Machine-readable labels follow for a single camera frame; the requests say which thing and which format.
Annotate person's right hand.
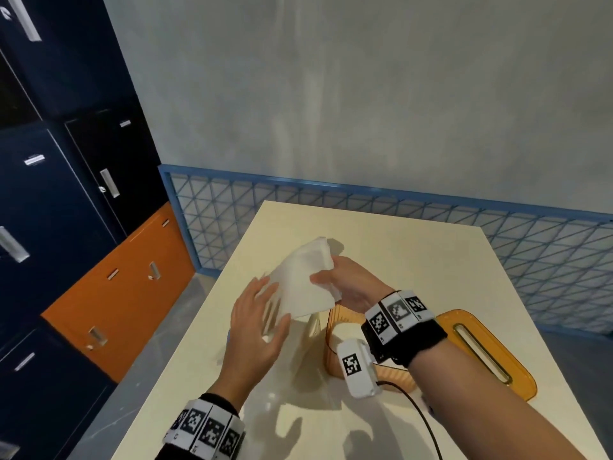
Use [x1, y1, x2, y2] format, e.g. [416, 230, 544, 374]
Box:
[310, 256, 396, 315]

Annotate person's left hand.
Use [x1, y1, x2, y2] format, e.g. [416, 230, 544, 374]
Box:
[210, 276, 293, 410]

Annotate white tissue stack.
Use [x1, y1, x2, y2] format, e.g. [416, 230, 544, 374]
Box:
[261, 237, 344, 322]

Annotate person's right forearm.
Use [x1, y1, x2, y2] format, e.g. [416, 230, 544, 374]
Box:
[407, 337, 589, 460]

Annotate blue mesh fence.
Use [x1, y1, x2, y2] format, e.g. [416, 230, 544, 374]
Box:
[158, 164, 613, 336]

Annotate black marker wristband right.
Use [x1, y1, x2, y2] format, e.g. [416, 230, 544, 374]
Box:
[360, 290, 449, 370]

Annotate black marker wristband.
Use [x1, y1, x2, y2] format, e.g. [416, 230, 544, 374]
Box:
[155, 393, 246, 460]
[360, 290, 449, 370]

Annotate orange translucent tissue box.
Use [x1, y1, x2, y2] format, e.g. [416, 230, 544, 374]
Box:
[324, 304, 423, 394]

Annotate black marker wristband left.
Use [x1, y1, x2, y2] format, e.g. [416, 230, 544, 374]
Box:
[155, 393, 246, 460]

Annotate orange locker doors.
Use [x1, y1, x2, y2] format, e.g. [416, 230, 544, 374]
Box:
[41, 201, 196, 384]

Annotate orange tissue box lid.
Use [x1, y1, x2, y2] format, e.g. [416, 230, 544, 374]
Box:
[433, 309, 538, 402]

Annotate dark blue locker cabinet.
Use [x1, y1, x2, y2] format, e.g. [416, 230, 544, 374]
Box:
[0, 0, 169, 460]

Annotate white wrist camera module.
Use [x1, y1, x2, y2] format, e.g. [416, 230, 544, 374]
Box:
[336, 338, 384, 399]

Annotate black cable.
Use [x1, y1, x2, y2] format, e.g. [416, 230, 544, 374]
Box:
[376, 380, 444, 460]

